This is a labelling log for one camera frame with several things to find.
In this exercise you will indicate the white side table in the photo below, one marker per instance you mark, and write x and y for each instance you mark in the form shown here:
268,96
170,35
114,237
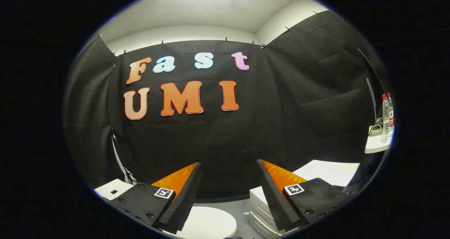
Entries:
374,146

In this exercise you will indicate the white pipe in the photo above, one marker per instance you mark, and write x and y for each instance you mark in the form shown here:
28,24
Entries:
117,154

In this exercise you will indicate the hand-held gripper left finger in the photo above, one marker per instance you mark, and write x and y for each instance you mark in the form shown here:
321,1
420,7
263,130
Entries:
188,193

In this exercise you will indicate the white drawer cabinet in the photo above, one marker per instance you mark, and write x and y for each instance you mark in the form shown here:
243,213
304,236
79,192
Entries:
330,172

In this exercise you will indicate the grey round object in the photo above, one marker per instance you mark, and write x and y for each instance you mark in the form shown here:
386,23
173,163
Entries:
375,130

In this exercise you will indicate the black backdrop cloth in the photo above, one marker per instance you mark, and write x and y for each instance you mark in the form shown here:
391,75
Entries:
225,140

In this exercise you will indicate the clear water bottle red cap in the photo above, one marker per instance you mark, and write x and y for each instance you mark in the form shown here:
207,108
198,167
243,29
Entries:
391,116
385,119

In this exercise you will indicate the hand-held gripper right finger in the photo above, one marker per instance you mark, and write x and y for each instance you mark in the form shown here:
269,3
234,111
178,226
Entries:
272,193

